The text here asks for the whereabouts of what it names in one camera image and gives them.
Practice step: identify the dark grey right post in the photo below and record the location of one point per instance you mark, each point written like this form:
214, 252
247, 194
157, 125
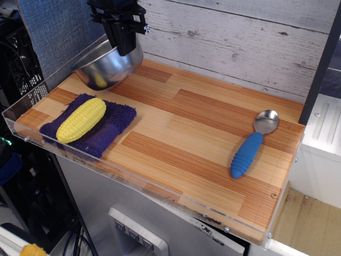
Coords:
322, 68

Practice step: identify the yellow object bottom left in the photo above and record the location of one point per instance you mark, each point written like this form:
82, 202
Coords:
32, 250

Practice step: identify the yellow toy corn cob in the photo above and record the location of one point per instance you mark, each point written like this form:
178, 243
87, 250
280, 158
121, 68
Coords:
82, 120

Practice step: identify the clear acrylic table guard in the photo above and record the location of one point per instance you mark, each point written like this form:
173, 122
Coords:
179, 148

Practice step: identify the ice dispenser button panel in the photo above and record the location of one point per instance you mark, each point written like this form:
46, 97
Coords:
133, 238

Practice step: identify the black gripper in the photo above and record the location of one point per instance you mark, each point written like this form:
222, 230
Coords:
121, 20

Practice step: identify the blue handled metal spoon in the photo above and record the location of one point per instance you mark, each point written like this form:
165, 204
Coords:
265, 123

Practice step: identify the black plastic crate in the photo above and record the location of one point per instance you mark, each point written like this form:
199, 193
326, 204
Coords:
21, 74

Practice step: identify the stainless steel pot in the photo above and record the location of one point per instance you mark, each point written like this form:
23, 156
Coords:
103, 67

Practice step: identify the purple cloth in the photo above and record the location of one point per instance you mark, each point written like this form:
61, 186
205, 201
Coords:
116, 119

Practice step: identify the grey toy fridge cabinet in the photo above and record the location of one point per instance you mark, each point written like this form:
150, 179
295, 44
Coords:
94, 193

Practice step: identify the white toy sink counter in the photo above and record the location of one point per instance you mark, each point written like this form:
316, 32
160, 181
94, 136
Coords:
316, 168

